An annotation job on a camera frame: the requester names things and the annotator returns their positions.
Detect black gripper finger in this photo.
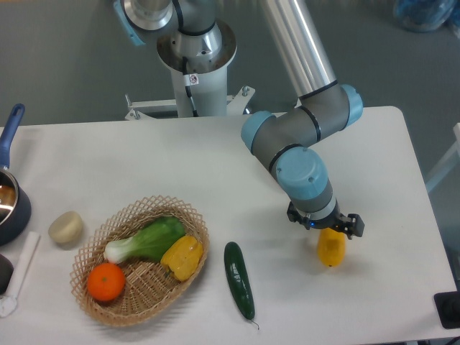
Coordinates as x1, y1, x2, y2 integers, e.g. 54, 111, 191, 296
333, 213, 364, 240
287, 201, 305, 225

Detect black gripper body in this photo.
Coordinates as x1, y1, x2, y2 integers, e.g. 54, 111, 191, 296
300, 211, 341, 229

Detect yellow mango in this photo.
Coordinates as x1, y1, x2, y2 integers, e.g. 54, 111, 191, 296
317, 228, 346, 267

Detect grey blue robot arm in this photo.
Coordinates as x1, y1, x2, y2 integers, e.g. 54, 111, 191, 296
113, 1, 364, 237

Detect dark green cucumber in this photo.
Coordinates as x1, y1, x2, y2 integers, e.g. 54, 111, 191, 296
224, 241, 260, 330

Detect black device at table edge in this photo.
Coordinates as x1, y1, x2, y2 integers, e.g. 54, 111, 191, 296
433, 291, 459, 329

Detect yellow bell pepper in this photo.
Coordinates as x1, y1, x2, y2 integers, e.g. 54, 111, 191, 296
160, 235, 203, 282

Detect green bok choy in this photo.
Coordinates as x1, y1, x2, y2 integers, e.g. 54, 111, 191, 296
103, 216, 185, 264

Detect woven wicker basket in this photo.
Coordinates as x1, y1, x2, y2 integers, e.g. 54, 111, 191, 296
70, 195, 209, 327

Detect orange tangerine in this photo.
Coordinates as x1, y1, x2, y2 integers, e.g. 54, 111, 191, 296
87, 263, 126, 302

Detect blue plastic bag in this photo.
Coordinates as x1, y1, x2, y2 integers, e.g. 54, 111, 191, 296
392, 0, 458, 33

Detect beige steamed bun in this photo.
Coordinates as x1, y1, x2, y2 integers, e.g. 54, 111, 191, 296
48, 211, 83, 244

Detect black round object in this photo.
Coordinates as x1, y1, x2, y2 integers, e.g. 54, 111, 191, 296
0, 254, 14, 295

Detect white radish stick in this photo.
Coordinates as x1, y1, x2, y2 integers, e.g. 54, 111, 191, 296
1, 231, 40, 318

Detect white frame at right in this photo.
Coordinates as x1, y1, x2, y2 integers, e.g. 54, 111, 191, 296
425, 123, 459, 193

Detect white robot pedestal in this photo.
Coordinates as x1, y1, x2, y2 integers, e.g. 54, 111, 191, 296
125, 19, 255, 120

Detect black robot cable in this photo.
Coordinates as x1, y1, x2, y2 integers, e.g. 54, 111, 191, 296
181, 56, 199, 118

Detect blue handled saucepan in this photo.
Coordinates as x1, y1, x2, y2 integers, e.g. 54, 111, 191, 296
1, 103, 32, 246

